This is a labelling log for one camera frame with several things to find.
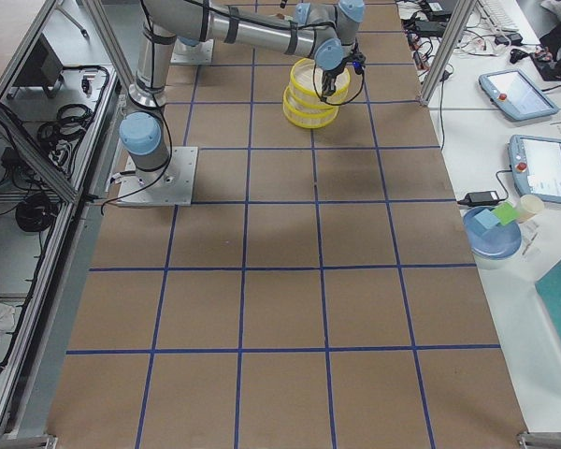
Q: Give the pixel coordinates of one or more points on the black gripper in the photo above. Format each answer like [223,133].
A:
[330,75]

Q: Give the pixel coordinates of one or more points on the yellow bamboo steamer layer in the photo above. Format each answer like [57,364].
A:
[305,83]
[304,116]

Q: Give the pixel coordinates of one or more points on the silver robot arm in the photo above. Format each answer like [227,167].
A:
[226,40]

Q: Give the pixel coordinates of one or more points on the black power adapter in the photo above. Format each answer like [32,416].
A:
[480,198]

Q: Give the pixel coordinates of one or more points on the upper blue teach pendant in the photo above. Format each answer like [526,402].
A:
[516,95]

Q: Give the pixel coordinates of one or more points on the blue teach pendant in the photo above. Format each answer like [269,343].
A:
[516,95]
[536,166]

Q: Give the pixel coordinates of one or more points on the blue sponge block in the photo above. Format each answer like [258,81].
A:
[482,222]

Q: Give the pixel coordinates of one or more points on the green sponge block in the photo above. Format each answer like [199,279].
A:
[505,213]

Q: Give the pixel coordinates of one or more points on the blue plate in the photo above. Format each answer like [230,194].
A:
[499,243]

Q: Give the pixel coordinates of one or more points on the lower blue teach pendant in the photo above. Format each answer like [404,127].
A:
[536,166]

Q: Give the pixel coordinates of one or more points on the beige cup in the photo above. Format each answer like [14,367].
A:
[528,207]

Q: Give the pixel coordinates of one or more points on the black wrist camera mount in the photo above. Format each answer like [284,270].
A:
[356,59]

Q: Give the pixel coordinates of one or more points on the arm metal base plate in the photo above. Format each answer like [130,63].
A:
[188,52]
[173,186]

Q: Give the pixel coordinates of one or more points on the aluminium frame post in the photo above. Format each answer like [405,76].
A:
[453,32]

